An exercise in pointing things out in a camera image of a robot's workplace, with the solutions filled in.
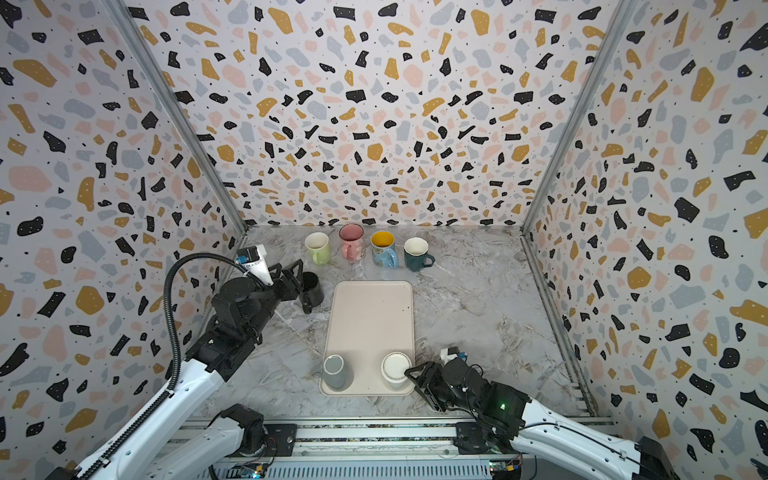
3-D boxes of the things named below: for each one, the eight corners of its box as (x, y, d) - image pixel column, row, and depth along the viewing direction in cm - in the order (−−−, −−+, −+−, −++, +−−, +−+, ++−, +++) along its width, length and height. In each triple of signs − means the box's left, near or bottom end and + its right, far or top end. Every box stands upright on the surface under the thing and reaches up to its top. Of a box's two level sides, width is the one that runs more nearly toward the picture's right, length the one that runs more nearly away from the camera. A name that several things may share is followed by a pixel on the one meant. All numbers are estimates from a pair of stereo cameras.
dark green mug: (404, 275, 110) (405, 255, 101) (404, 257, 115) (405, 237, 106) (431, 275, 110) (434, 256, 101) (430, 258, 115) (433, 237, 107)
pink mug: (339, 268, 110) (335, 248, 102) (344, 243, 118) (340, 223, 110) (362, 268, 110) (359, 249, 102) (365, 243, 119) (363, 223, 110)
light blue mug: (375, 275, 109) (373, 255, 100) (372, 252, 116) (369, 231, 107) (397, 272, 110) (397, 252, 101) (393, 250, 117) (392, 228, 108)
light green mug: (319, 273, 110) (313, 255, 102) (308, 254, 115) (302, 236, 108) (338, 264, 113) (334, 246, 105) (327, 246, 118) (322, 228, 111)
